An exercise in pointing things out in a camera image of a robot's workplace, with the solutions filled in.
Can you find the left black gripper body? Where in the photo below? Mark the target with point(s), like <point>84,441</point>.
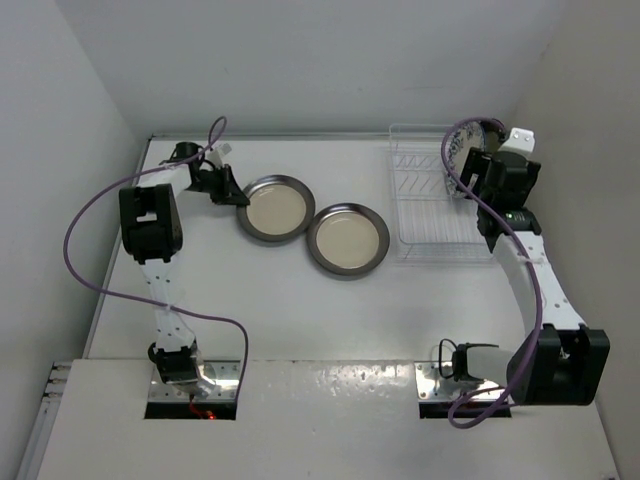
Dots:
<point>211,183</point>

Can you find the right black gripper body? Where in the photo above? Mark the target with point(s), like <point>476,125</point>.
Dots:
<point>477,163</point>

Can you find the grey rim plate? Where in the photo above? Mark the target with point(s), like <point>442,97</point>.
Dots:
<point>348,239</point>
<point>280,209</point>

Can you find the brown striped rim plate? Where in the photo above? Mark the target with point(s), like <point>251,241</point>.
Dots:
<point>496,133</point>

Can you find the blue floral plate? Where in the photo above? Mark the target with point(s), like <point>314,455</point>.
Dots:
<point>471,135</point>

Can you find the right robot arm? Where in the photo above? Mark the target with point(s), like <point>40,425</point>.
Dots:
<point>561,360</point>

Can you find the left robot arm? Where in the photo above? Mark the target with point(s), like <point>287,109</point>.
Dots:
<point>152,234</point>

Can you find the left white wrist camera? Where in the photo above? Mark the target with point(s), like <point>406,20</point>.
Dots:
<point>217,155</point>

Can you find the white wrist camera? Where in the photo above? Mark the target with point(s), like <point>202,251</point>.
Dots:
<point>519,141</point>
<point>217,155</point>

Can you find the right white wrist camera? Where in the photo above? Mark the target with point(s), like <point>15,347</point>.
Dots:
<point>519,141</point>

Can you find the white wire dish rack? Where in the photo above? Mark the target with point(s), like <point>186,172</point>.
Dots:
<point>433,222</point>

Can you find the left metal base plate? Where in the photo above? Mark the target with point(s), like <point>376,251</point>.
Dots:
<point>219,385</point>

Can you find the metal base plate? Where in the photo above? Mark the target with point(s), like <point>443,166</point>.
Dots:
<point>434,384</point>
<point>219,385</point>

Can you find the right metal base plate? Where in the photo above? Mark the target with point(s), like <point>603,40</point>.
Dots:
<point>434,384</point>

